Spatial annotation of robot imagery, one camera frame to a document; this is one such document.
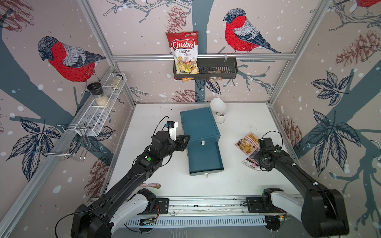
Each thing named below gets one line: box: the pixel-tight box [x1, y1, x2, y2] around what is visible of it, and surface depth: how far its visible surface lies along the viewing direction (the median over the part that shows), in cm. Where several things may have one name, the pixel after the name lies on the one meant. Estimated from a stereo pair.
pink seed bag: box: [241, 147, 261, 172], surface depth 88 cm
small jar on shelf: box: [110, 74, 124, 90], surface depth 87 cm
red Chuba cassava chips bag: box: [165, 30, 200, 74], surface depth 85 cm
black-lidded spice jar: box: [86, 81, 111, 109], surface depth 72 cm
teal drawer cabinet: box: [180, 106, 221, 141], surface depth 81 cm
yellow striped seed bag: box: [234, 131, 260, 156], surface depth 99 cm
